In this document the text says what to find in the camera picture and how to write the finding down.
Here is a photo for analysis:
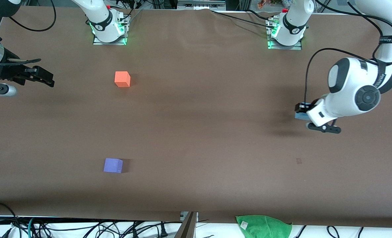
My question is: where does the aluminium frame with sockets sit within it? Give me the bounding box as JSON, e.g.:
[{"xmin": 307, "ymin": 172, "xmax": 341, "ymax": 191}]
[{"xmin": 177, "ymin": 0, "xmax": 227, "ymax": 10}]

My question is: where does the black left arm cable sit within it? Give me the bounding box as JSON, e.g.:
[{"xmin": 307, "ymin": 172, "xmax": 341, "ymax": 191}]
[{"xmin": 303, "ymin": 0, "xmax": 392, "ymax": 106}]

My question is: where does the orange foam block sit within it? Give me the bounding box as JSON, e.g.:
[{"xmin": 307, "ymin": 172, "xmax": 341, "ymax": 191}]
[{"xmin": 114, "ymin": 71, "xmax": 131, "ymax": 88}]

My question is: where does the purple foam block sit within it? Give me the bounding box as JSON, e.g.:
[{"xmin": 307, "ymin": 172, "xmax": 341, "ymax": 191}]
[{"xmin": 103, "ymin": 158, "xmax": 124, "ymax": 174}]

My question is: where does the grey metal post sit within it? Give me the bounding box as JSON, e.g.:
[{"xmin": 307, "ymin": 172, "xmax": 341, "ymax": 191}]
[{"xmin": 173, "ymin": 212, "xmax": 198, "ymax": 238}]

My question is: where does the orange toy pile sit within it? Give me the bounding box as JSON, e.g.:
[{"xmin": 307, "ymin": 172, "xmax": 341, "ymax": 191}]
[{"xmin": 257, "ymin": 0, "xmax": 290, "ymax": 10}]

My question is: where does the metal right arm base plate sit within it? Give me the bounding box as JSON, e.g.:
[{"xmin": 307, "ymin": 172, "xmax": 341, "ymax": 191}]
[{"xmin": 93, "ymin": 13, "xmax": 128, "ymax": 46}]

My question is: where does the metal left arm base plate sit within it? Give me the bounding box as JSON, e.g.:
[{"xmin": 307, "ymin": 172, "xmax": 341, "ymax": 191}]
[{"xmin": 267, "ymin": 18, "xmax": 303, "ymax": 51}]

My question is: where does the teal cable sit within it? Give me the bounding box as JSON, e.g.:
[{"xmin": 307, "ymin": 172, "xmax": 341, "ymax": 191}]
[{"xmin": 27, "ymin": 217, "xmax": 37, "ymax": 238}]

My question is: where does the white socket box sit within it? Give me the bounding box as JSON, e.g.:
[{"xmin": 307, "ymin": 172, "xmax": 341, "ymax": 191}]
[{"xmin": 179, "ymin": 211, "xmax": 199, "ymax": 222}]

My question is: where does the long black table cable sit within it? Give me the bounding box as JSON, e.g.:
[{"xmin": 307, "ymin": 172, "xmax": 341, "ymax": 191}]
[{"xmin": 210, "ymin": 9, "xmax": 276, "ymax": 29}]

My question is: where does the brown table cover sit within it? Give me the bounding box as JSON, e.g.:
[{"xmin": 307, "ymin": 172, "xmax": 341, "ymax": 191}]
[{"xmin": 0, "ymin": 6, "xmax": 392, "ymax": 228}]

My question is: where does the green cloth with label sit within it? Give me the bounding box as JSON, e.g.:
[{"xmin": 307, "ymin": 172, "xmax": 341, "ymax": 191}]
[{"xmin": 236, "ymin": 215, "xmax": 293, "ymax": 238}]

